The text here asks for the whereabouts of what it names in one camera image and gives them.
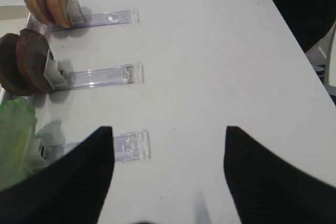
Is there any brown meat patty left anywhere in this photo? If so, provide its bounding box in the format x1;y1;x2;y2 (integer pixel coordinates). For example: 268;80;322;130
1;33;34;96

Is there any cream metal tray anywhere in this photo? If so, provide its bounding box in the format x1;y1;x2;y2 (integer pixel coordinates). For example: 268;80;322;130
0;5;30;20

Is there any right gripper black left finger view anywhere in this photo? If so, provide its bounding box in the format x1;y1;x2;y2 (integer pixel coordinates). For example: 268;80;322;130
1;126;115;223

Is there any standing green lettuce leaf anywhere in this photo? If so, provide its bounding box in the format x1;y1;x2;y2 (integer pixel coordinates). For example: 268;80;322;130
1;97;37;190

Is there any clear holder for patties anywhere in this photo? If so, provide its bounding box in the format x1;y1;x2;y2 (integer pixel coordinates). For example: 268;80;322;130
54;62;144;91

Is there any grey pusher block bun holder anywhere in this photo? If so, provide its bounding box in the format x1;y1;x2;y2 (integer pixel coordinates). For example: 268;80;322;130
67;0;84;25

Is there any brown meat patty right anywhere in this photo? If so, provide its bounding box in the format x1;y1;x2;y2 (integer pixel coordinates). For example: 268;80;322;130
16;28;53;93

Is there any clear holder for right buns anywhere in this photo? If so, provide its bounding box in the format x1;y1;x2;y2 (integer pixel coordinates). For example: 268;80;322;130
49;9;140;32

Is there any white pusher block lettuce holder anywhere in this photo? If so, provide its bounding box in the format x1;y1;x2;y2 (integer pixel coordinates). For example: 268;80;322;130
23;138;52;172

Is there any brown meat patty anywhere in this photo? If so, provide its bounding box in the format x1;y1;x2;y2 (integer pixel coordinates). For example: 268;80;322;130
1;33;34;96
16;28;53;93

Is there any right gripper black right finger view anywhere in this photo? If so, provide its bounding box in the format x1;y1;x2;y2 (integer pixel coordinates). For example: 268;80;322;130
223;126;335;223

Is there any grey pusher block patty holder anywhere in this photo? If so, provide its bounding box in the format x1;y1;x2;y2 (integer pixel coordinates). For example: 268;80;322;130
44;49;68;90

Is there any white frame on floor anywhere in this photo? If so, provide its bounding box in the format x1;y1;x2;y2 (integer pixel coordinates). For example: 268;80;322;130
306;23;335;99

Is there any clear holder for lettuce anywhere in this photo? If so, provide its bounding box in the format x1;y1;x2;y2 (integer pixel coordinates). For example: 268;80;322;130
50;129;151;162

